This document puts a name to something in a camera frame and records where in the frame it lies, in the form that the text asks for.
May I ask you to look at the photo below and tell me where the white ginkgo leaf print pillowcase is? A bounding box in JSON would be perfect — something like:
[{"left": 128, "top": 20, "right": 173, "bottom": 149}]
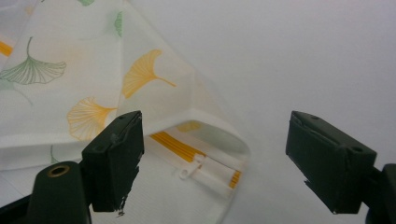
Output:
[{"left": 0, "top": 0, "right": 251, "bottom": 224}]

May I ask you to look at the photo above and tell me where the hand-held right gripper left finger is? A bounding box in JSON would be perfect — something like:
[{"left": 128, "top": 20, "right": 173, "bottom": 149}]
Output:
[{"left": 81, "top": 110, "right": 145, "bottom": 216}]

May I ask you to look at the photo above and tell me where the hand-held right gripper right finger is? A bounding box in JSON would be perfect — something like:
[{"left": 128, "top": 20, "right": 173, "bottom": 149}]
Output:
[{"left": 285, "top": 110, "right": 378, "bottom": 216}]

